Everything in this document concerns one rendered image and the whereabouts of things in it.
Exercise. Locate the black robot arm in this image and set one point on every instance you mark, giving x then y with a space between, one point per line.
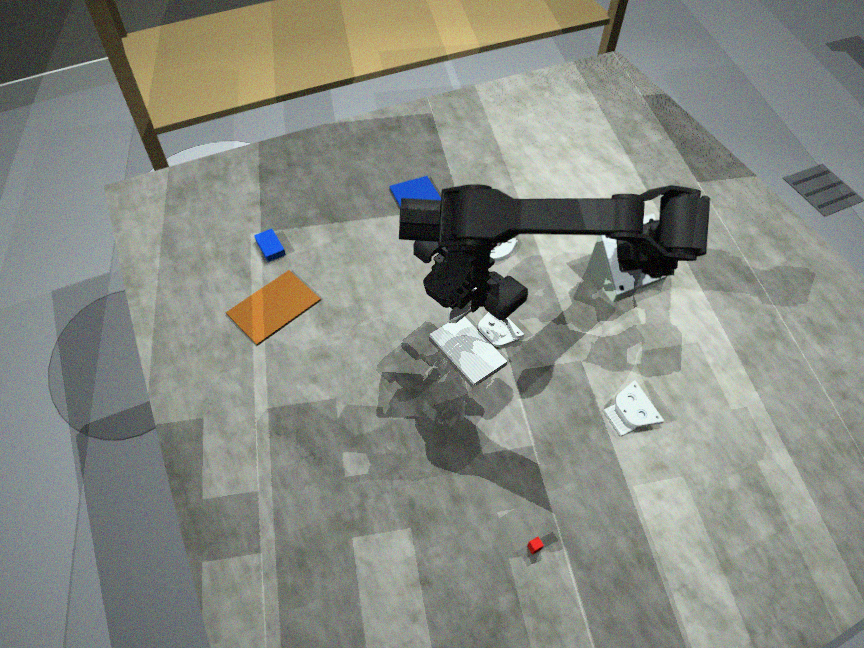
471 217

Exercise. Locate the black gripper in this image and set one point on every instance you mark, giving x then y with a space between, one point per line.
498 295

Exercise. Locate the orange flat bar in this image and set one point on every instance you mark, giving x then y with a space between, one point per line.
273 306

